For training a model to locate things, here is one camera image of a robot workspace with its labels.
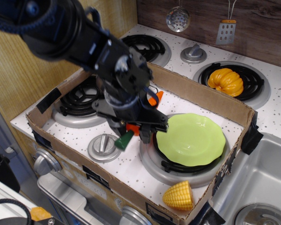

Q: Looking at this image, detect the brown cardboard fence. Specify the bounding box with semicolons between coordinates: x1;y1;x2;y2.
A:
26;64;258;225

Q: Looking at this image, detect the silver oven front knob right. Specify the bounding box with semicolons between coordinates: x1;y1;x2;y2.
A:
119;206;152;225

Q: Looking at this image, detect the black cable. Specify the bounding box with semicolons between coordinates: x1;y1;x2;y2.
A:
0;198;32;225

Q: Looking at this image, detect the back left black burner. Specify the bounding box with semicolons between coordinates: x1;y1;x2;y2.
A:
121;34;171;67

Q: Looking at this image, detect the orange toy pumpkin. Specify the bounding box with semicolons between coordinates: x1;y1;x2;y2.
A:
207;68;244;97

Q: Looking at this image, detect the back right black burner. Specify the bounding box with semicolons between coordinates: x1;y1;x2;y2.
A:
193;61;271;110

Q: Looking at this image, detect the black burner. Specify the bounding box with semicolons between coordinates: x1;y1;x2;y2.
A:
121;34;171;67
52;75;106;128
140;135;230;188
193;61;271;110

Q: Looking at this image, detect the silver sink basin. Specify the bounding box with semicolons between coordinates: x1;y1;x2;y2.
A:
212;133;281;225

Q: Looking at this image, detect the small silver metal pot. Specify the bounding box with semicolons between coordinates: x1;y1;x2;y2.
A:
96;76;159;94

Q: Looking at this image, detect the yellow toy corn half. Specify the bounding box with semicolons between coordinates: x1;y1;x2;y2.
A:
162;181;194;211

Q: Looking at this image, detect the front left black burner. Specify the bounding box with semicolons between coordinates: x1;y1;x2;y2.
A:
52;75;106;128

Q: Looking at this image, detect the silver oven door handle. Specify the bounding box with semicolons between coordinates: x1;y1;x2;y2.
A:
37;173;121;225

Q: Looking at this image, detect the silver oven knob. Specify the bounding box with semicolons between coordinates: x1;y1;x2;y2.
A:
119;206;152;225
33;148;62;176

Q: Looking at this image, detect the silver slotted spatula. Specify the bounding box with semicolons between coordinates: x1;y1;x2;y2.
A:
215;0;237;45

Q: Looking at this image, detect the silver back stove knob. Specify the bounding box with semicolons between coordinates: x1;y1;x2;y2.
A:
180;44;207;64

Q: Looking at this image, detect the light green plastic plate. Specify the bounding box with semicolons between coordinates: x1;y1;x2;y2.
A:
156;113;226;167

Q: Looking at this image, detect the silver oven front knob left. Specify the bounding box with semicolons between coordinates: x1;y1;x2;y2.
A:
33;148;62;176

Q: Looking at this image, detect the orange object bottom left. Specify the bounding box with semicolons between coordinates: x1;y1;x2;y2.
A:
30;207;52;221

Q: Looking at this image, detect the front right black burner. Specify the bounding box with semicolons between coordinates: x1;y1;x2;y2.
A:
140;135;230;188

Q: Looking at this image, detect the orange toy carrot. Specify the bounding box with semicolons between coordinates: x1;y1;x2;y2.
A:
114;91;163;151

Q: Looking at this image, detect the silver perforated ladle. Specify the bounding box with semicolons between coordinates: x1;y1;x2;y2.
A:
166;0;191;33

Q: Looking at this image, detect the silver stove knob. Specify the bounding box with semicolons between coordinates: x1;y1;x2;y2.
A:
180;44;207;64
88;134;121;163

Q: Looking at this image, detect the silver front stove knob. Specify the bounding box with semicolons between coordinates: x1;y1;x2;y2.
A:
88;134;121;163

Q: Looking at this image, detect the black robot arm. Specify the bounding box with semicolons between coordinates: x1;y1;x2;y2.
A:
0;0;168;143

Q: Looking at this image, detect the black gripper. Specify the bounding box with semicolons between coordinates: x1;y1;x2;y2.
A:
92;91;168;143

